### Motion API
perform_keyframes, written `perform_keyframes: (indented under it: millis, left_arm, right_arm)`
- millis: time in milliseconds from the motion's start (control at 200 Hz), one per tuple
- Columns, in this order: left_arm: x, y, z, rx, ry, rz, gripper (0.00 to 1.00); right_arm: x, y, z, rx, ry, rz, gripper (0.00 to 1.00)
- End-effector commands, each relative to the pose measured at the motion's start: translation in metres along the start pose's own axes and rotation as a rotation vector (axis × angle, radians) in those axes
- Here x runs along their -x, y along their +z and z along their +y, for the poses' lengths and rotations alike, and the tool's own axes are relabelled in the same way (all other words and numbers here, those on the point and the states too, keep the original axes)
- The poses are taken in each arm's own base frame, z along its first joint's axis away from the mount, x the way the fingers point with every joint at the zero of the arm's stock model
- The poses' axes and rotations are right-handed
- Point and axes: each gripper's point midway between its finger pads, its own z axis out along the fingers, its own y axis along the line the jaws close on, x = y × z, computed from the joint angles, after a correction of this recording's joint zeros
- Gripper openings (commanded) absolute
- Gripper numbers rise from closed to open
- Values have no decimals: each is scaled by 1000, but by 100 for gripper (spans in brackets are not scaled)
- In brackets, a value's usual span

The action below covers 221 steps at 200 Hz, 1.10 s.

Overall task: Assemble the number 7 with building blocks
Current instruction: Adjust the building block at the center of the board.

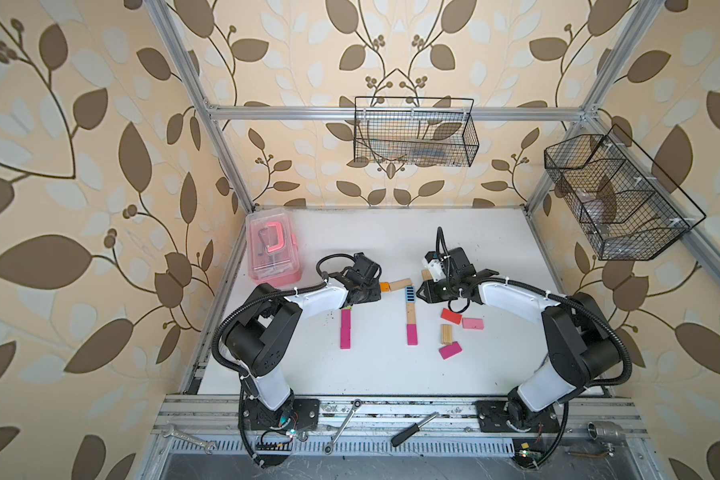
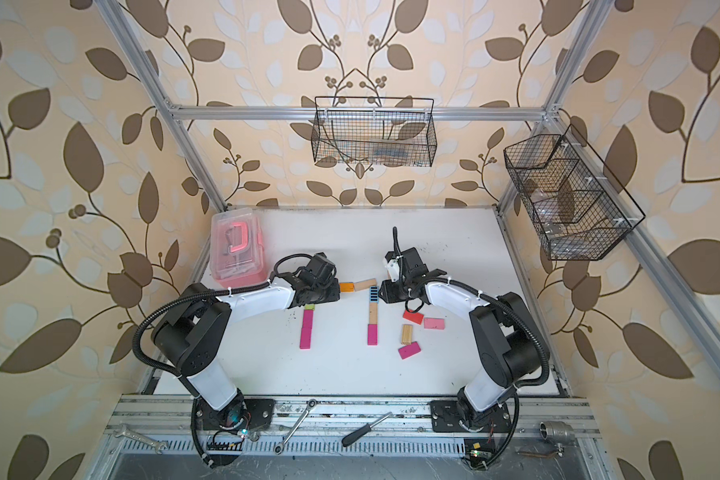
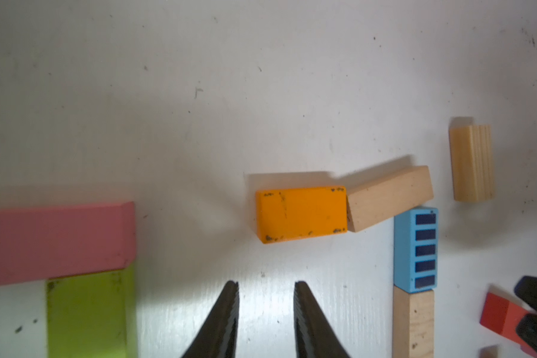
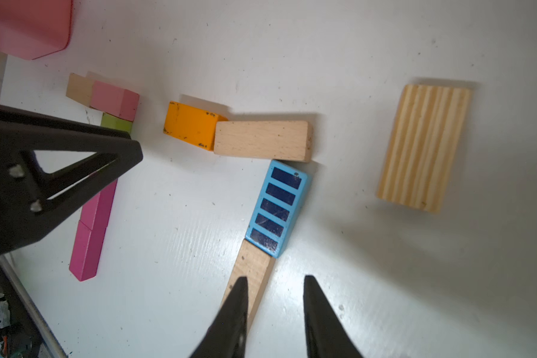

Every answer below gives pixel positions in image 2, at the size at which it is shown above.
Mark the magenta block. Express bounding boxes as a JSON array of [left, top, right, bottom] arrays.
[[367, 324, 378, 346], [302, 309, 314, 331], [299, 328, 312, 350], [398, 341, 421, 360]]

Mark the red block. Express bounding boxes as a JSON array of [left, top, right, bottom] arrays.
[[403, 310, 424, 325]]

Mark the light pink block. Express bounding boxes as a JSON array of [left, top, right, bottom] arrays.
[[422, 317, 446, 330]]

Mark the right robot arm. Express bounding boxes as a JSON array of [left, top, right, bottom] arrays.
[[379, 227, 551, 470]]

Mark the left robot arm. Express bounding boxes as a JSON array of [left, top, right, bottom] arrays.
[[132, 252, 340, 469]]

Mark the small natural wood block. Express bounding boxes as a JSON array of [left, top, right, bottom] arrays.
[[401, 324, 413, 345]]

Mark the pink plastic storage box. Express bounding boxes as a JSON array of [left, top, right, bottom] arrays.
[[209, 208, 269, 288]]

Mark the metal pipe fitting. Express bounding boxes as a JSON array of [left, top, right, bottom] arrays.
[[539, 421, 576, 445]]

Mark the silver wrench bottom left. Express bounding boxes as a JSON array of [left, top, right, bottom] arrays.
[[114, 424, 168, 454]]

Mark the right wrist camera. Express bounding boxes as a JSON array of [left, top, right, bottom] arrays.
[[384, 251, 401, 282]]

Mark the back black wire basket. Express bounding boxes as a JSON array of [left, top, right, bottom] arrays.
[[308, 95, 438, 167]]

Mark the black wire basket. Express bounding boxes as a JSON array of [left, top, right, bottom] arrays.
[[308, 95, 438, 167], [503, 125, 645, 261]]

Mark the black handled screwdriver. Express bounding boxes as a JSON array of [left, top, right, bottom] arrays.
[[341, 412, 394, 448]]

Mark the silver wrench on rail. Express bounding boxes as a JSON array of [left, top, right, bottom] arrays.
[[273, 399, 319, 455]]

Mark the right black wire basket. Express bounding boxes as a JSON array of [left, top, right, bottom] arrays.
[[503, 125, 645, 261]]

